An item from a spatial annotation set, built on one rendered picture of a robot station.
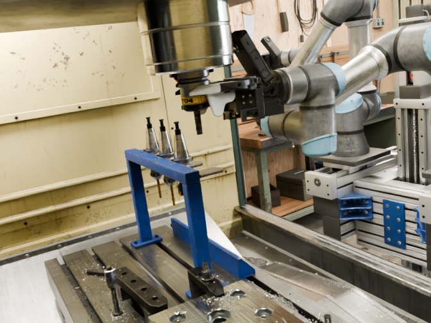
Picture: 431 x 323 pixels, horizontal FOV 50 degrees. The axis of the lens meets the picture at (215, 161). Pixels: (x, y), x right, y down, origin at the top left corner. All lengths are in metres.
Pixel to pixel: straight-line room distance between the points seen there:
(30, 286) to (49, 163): 0.44
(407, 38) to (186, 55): 0.65
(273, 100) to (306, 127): 0.11
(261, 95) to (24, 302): 1.16
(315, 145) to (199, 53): 0.35
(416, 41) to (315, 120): 0.36
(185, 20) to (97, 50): 1.08
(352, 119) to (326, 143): 0.89
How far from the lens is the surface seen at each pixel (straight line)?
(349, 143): 1.89
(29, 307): 1.72
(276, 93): 0.93
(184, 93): 0.83
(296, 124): 1.02
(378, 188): 1.82
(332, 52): 4.67
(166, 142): 1.37
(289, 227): 1.84
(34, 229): 1.86
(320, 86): 0.97
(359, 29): 1.99
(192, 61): 0.77
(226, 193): 2.10
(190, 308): 1.01
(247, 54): 0.88
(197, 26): 0.77
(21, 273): 1.83
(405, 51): 1.25
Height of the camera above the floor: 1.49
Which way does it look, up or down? 13 degrees down
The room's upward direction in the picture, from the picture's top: 7 degrees counter-clockwise
